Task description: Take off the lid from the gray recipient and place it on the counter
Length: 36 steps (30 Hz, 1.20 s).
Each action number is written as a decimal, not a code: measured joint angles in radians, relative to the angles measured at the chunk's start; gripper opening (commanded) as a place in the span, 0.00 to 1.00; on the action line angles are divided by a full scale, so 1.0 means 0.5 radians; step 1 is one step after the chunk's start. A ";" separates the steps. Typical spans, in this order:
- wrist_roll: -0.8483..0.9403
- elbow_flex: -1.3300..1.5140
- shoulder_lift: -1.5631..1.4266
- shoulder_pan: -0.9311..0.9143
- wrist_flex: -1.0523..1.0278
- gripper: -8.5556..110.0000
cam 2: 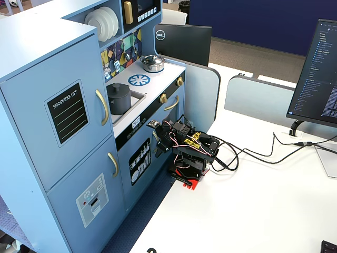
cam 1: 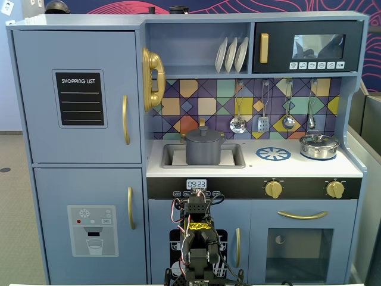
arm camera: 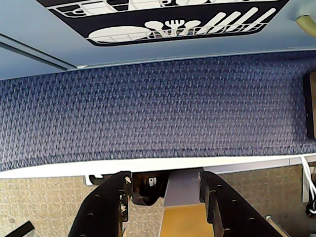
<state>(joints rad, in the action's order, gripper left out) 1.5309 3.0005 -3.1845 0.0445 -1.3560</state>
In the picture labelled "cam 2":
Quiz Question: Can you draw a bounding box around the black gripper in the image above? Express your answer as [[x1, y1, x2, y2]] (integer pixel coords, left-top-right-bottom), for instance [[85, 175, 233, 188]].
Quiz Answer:
[[155, 121, 180, 158]]

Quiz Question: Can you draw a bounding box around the red robot base clamp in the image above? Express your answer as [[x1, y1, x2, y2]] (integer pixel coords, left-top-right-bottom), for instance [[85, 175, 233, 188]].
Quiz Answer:
[[168, 164, 211, 191]]

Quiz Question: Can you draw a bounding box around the silver pot lid with knob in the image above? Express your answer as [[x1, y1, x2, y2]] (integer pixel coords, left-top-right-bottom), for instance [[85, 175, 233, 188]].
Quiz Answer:
[[141, 54, 163, 66]]

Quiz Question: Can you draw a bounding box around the gray toy sink basin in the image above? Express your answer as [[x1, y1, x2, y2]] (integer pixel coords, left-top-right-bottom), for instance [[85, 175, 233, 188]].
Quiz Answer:
[[110, 90, 147, 124]]

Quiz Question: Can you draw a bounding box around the gray-blue desk divider panel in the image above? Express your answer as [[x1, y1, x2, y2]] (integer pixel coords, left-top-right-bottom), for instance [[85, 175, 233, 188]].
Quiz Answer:
[[224, 74, 337, 140], [163, 55, 221, 132]]

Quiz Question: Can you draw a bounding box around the dark gray toy pot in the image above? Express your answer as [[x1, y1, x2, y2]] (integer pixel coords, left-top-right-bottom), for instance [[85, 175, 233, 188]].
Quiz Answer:
[[106, 84, 132, 115]]

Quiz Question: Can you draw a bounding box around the silver metal toy pot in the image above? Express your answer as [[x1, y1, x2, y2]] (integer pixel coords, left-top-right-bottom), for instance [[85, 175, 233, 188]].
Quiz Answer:
[[140, 55, 165, 73]]

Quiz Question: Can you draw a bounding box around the silver hanging toy spatula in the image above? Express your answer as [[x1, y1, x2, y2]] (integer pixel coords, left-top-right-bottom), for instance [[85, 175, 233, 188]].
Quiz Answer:
[[113, 43, 121, 71]]

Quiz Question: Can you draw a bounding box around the silver hanging toy strainer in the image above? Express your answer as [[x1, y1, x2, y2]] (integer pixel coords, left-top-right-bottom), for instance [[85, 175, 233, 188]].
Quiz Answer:
[[103, 50, 111, 77]]

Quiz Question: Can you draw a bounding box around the silver hanging toy ladle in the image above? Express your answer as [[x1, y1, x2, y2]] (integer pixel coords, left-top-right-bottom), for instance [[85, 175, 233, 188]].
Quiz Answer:
[[121, 38, 131, 61]]

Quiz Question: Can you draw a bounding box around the silver hanging toy spoon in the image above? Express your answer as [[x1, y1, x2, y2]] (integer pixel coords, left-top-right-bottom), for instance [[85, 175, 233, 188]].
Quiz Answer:
[[131, 33, 139, 55]]

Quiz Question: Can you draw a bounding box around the black Dell monitor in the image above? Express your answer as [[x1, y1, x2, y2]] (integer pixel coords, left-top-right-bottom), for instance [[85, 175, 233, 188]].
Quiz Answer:
[[154, 23, 213, 67]]

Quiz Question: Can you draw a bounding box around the white office chair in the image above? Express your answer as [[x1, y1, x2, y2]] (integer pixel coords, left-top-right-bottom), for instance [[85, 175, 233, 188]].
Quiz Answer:
[[161, 8, 188, 26]]

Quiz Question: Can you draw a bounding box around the white toy plate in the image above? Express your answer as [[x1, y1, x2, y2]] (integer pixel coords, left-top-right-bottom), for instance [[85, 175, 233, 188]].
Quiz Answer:
[[98, 6, 120, 37], [84, 12, 109, 43], [92, 9, 115, 40]]

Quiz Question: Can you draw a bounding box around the black trash bin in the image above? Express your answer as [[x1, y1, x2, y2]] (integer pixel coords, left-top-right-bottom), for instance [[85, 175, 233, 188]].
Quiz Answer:
[[178, 0, 191, 14]]

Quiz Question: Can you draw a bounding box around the blue wooden toy kitchen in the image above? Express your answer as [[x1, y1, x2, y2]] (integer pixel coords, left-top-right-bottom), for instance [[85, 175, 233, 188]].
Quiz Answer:
[[0, 0, 221, 253]]

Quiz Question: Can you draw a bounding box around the gray flat monitor stand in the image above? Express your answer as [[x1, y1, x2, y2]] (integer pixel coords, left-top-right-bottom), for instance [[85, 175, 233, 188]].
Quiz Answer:
[[314, 143, 337, 179]]

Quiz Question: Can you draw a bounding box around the black monitor with lit screen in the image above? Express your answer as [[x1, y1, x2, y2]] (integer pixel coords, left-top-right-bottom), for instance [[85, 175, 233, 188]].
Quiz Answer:
[[286, 18, 337, 129]]

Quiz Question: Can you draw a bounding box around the black keyboard corner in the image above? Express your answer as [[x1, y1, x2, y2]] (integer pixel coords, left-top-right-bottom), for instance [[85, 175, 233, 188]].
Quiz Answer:
[[320, 240, 337, 253]]

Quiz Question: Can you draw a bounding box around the gold dishwasher door handle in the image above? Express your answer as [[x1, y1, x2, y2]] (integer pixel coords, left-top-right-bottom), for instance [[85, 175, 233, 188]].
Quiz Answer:
[[152, 131, 160, 154]]

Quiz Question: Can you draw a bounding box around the gold oven door handle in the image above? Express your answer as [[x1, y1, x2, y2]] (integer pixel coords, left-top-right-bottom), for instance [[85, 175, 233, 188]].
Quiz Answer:
[[164, 95, 180, 111]]

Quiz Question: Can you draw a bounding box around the gold curved freezer handle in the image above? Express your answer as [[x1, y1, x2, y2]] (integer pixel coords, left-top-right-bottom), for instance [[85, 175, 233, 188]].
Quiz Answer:
[[107, 152, 119, 178]]

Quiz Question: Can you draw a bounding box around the gold curved fridge handle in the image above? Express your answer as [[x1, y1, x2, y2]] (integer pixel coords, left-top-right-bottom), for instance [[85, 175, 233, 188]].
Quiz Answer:
[[95, 89, 110, 127]]

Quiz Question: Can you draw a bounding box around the thin black cable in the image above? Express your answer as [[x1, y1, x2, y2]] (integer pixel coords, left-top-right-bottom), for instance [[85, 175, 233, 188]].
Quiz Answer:
[[226, 131, 337, 159]]

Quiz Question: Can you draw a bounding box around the black cable with adapter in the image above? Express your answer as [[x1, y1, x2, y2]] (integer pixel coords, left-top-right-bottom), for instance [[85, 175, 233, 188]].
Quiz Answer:
[[210, 135, 337, 173]]

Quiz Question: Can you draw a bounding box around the gold microwave door handle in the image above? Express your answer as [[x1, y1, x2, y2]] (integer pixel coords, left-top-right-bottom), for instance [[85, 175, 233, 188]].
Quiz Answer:
[[123, 1, 134, 25]]

